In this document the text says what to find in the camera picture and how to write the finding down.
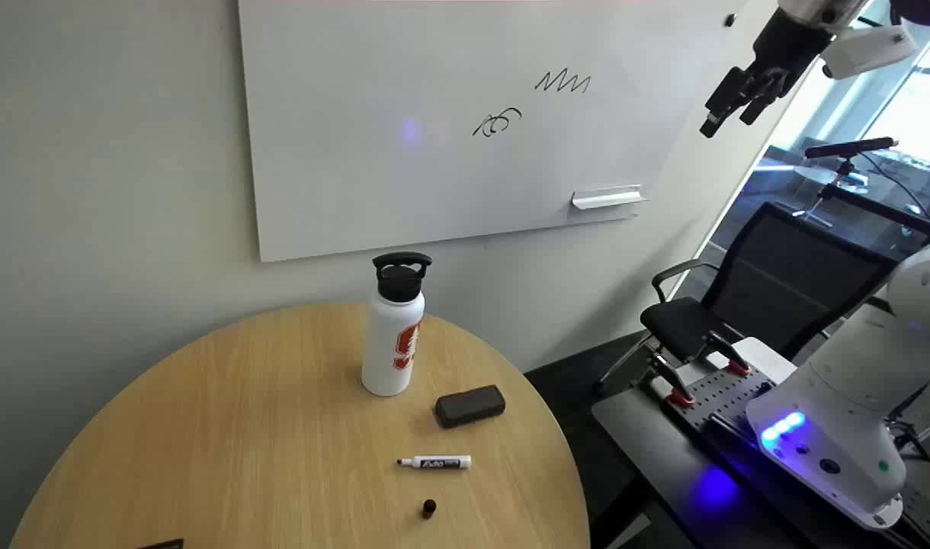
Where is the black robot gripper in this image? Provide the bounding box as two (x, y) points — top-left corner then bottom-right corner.
(698, 10), (836, 139)

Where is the black felt duster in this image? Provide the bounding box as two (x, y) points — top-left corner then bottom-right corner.
(429, 381), (509, 430)

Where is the black office chair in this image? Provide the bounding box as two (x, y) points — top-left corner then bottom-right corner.
(639, 199), (904, 372)

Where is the white perforated mounting plate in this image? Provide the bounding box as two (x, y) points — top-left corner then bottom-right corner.
(674, 335), (798, 432)

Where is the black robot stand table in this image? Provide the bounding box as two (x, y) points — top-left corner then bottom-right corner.
(590, 385), (930, 549)

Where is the white bottle with red logo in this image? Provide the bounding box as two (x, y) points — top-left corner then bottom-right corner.
(357, 251), (435, 400)

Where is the white whiteboard marker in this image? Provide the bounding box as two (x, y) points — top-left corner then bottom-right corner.
(394, 450), (475, 474)

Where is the black camera bar on stand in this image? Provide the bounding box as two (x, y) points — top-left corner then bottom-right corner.
(803, 134), (899, 206)

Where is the red-handled clamp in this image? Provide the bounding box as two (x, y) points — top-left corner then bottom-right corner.
(698, 341), (749, 375)
(648, 372), (696, 411)

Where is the wall-mounted whiteboard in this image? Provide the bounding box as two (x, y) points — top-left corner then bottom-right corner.
(235, 0), (785, 264)

